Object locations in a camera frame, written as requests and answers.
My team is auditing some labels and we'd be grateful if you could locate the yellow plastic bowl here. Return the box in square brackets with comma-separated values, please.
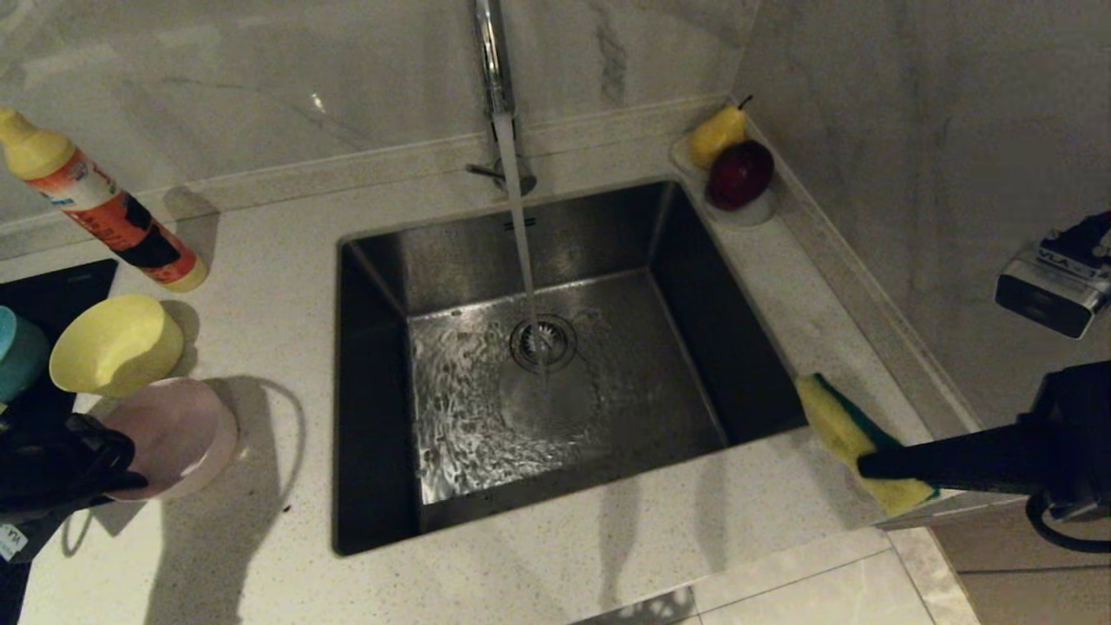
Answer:
[49, 293, 186, 399]

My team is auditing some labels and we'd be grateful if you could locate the blue plastic bowl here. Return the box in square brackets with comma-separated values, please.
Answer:
[0, 306, 51, 405]

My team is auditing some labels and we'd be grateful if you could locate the stainless steel sink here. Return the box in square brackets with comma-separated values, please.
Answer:
[332, 178, 818, 556]

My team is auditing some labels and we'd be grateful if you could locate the orange detergent bottle yellow cap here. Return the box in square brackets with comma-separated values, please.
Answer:
[0, 106, 210, 294]

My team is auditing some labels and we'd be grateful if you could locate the yellow pear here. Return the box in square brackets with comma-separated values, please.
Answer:
[689, 95, 754, 171]

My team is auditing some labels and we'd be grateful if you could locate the pink plastic bowl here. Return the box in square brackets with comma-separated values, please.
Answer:
[91, 377, 240, 503]

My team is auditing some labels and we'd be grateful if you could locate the dark red apple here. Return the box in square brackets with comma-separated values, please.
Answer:
[706, 141, 776, 212]

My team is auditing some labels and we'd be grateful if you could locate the round metal drain strainer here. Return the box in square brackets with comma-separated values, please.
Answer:
[509, 313, 579, 375]

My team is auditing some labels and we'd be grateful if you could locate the black induction cooktop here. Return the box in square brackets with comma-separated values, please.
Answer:
[0, 258, 119, 625]

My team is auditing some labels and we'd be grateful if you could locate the running water stream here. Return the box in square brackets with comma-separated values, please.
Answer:
[491, 111, 553, 383]

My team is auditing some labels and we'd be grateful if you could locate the small white dish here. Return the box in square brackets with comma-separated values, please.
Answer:
[669, 132, 779, 228]

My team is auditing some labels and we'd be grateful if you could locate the green yellow sponge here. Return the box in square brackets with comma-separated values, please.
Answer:
[794, 373, 941, 518]

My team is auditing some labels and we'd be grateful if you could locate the chrome faucet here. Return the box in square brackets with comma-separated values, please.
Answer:
[464, 0, 539, 196]

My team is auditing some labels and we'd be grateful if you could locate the thick black hose cable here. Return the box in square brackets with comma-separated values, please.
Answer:
[1026, 211, 1111, 555]

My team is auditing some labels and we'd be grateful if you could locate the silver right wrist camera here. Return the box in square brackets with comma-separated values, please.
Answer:
[995, 246, 1111, 340]

